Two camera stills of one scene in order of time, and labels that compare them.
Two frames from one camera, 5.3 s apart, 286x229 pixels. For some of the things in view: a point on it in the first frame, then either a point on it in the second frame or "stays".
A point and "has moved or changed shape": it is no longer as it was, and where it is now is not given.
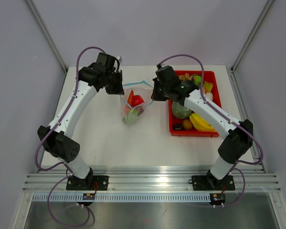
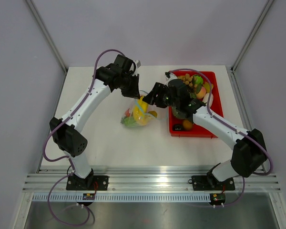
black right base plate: x=211 y=182 stays
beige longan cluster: x=186 y=77 stays
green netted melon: x=179 y=111 stays
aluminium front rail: x=152 y=179 stays
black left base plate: x=91 y=182 stays
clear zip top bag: x=135 y=98 has moved or changed shape
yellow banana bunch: x=200 y=123 has moved or changed shape
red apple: x=135 y=100 to x=127 y=113
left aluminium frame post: x=47 y=36 stays
